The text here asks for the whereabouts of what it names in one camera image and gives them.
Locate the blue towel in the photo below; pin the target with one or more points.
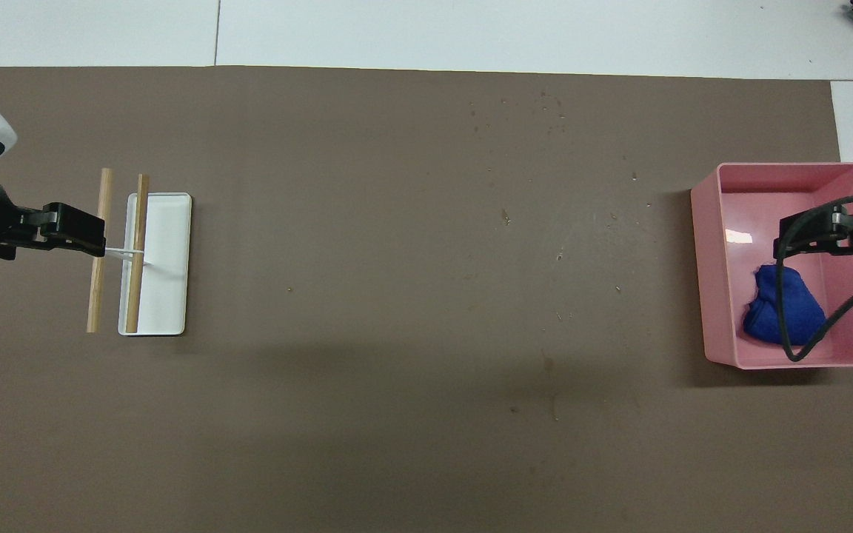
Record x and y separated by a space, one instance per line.
767 311

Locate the white towel rack wooden rods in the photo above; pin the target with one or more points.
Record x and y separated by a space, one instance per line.
164 259

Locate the pink plastic bin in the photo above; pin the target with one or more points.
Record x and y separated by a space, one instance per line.
715 296

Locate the brown table mat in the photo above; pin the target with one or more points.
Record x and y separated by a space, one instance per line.
397 296

